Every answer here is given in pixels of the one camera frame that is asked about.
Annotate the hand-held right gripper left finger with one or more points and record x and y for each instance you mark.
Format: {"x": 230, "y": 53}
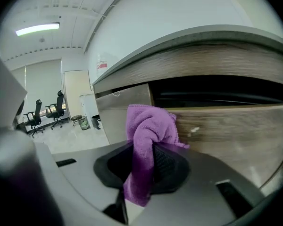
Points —
{"x": 80, "y": 173}

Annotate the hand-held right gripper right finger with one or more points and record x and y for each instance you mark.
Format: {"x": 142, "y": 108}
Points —
{"x": 202, "y": 173}

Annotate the purple cloth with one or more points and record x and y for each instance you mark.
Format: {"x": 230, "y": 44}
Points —
{"x": 148, "y": 126}

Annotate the beige room door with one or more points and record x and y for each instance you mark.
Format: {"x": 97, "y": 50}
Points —
{"x": 76, "y": 91}

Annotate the black mesh waste bin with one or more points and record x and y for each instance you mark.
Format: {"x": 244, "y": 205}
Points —
{"x": 84, "y": 123}

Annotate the black bag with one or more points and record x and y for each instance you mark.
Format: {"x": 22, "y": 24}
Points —
{"x": 96, "y": 122}

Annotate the dark round stool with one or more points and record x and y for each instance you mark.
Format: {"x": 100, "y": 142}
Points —
{"x": 76, "y": 117}

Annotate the white water dispenser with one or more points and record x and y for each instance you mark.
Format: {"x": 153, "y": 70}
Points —
{"x": 89, "y": 109}

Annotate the black office chair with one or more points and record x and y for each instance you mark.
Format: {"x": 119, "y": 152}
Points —
{"x": 35, "y": 119}
{"x": 57, "y": 109}

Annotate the white roller blind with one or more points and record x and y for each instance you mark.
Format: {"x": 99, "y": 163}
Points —
{"x": 42, "y": 79}

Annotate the clear water jug red label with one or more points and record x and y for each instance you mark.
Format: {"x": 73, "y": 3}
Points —
{"x": 102, "y": 65}

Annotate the fluorescent ceiling light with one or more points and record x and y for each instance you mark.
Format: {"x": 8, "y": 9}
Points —
{"x": 37, "y": 29}

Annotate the wooden drawer cabinet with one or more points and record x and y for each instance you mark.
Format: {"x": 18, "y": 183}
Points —
{"x": 191, "y": 60}

